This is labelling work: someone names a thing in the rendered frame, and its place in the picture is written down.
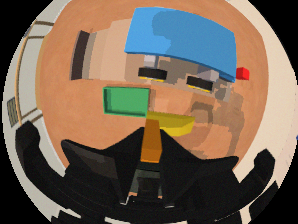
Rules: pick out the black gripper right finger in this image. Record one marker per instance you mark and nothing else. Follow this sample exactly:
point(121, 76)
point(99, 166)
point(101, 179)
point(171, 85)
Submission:
point(180, 169)

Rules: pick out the yellow chock with orange handle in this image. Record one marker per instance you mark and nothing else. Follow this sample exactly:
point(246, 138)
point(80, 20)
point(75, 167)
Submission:
point(174, 125)

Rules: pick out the red-headed metal pin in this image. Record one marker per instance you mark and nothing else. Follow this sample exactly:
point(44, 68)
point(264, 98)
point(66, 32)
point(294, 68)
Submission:
point(242, 73)

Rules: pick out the green tray floor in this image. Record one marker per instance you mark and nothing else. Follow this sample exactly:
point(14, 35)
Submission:
point(126, 100)

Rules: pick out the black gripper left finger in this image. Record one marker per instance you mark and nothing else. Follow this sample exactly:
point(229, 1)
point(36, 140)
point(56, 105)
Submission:
point(117, 163)

